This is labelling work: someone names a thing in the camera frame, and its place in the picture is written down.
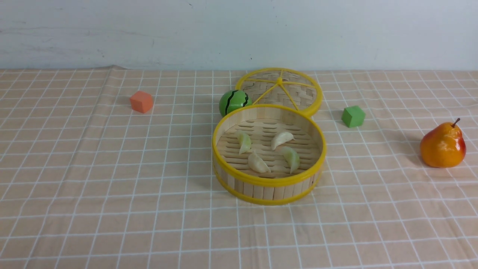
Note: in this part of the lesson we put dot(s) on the green dumpling front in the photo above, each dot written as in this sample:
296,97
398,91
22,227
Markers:
244,141

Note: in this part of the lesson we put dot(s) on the green watermelon toy ball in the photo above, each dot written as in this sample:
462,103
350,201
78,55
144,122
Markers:
232,100

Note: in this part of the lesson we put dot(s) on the checkered beige tablecloth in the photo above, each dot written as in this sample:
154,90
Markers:
89,183

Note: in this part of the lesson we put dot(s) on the orange yellow toy pear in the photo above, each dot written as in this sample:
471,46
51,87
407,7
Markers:
444,146

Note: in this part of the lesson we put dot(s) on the orange foam cube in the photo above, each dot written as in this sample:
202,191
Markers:
141,102

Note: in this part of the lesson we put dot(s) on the white dumpling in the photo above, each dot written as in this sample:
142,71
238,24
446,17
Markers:
281,138
257,164

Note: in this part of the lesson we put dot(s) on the pale green dumpling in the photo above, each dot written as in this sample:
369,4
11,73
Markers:
291,157

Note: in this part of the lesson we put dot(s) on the green foam cube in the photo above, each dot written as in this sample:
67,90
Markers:
353,116

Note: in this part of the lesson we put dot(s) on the bamboo steamer tray yellow rim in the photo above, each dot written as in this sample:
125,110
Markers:
263,122

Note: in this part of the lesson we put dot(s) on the bamboo steamer lid yellow rim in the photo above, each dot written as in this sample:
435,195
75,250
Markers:
282,86

